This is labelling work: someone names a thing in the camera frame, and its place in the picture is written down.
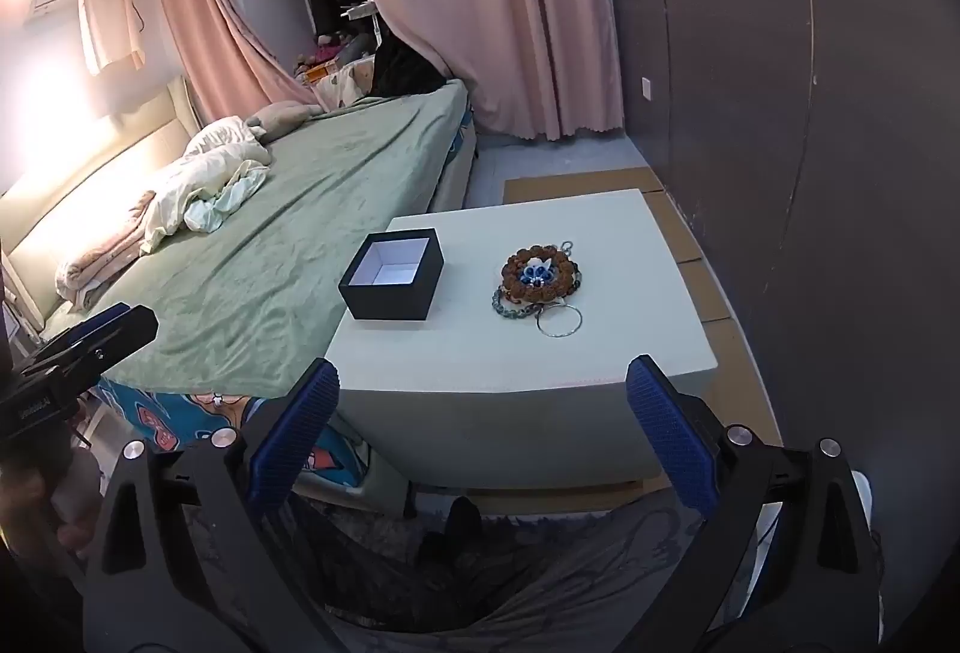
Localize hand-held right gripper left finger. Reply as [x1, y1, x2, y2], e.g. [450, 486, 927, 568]
[81, 357, 362, 653]

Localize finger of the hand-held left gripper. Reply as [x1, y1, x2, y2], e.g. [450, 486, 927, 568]
[30, 302, 160, 373]

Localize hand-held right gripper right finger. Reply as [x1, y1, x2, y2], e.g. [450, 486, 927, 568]
[600, 355, 883, 653]

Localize black jewelry box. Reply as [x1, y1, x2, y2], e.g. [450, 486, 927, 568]
[339, 228, 445, 322]

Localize green black bead bracelet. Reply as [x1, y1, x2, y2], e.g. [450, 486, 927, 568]
[491, 282, 586, 324]

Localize person's left hand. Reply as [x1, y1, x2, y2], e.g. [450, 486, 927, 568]
[0, 450, 85, 560]

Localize pink blanket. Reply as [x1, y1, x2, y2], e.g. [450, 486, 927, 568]
[56, 192, 155, 313]

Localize cartoon printed bedsheet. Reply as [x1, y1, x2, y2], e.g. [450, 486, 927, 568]
[97, 375, 368, 482]

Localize cream headboard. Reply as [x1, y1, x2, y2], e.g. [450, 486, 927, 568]
[0, 76, 203, 324]

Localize cardboard sheet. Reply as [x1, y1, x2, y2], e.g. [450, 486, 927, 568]
[502, 168, 785, 496]

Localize pale green cloth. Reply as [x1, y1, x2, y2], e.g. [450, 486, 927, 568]
[184, 165, 269, 233]

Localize cream duvet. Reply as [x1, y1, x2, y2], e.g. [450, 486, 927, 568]
[139, 117, 275, 257]

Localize white table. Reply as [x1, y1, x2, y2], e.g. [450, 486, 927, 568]
[326, 188, 719, 493]

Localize person's dark trousers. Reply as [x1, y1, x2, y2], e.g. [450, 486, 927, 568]
[285, 488, 751, 653]

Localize green bed sheet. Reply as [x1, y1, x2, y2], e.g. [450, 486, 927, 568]
[41, 77, 477, 399]

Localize grey plush pillow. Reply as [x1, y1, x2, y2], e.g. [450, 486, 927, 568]
[247, 98, 323, 137]

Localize cream bed base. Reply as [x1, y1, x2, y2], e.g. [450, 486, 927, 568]
[431, 121, 481, 212]

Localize patterned pillow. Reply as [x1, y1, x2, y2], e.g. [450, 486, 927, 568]
[311, 61, 376, 110]

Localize heap of plush toys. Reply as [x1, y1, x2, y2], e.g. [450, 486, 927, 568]
[292, 34, 376, 92]

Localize black cloth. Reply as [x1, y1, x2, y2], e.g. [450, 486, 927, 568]
[373, 38, 447, 98]

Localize metal ring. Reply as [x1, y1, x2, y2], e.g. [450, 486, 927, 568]
[535, 302, 584, 339]

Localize brown bead bracelet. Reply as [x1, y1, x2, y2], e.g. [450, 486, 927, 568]
[501, 248, 580, 303]

